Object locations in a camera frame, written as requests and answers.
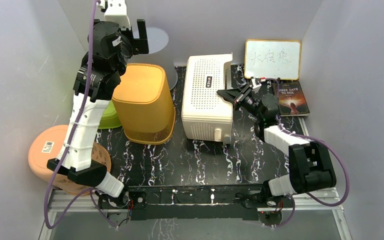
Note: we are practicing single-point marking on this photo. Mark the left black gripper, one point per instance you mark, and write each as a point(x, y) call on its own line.
point(139, 45)

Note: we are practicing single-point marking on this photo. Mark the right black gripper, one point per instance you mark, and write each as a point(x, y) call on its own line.
point(236, 95)

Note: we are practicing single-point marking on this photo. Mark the grey plastic bucket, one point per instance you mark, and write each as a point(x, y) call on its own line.
point(160, 53)

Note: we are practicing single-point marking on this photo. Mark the cream perforated laundry basket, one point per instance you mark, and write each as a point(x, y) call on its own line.
point(205, 115)

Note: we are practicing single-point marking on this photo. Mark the yellow slatted plastic basket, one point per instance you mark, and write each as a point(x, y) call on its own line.
point(144, 104)

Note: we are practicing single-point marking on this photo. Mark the green plastic tub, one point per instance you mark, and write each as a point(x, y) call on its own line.
point(110, 119)

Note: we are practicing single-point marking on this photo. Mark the orange plastic bucket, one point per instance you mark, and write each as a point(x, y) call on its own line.
point(47, 146)

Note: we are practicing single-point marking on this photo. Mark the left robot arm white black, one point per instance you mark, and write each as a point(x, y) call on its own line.
point(101, 68)

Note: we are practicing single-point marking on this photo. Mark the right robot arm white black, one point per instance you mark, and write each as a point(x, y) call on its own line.
point(310, 164)

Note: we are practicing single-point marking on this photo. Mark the yellow framed whiteboard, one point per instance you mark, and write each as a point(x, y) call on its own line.
point(272, 59)

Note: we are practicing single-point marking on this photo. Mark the dark paperback book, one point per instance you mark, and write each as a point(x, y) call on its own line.
point(292, 101)

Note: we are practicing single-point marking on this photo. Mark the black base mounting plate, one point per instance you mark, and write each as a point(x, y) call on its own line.
point(240, 201)

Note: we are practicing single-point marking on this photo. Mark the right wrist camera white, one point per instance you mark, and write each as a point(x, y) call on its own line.
point(256, 83)

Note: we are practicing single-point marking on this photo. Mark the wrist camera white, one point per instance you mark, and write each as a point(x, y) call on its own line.
point(256, 83)
point(116, 11)

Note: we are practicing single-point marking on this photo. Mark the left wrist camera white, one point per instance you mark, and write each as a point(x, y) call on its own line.
point(116, 11)

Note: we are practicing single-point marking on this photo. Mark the aluminium frame rail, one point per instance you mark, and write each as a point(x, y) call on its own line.
point(316, 216)

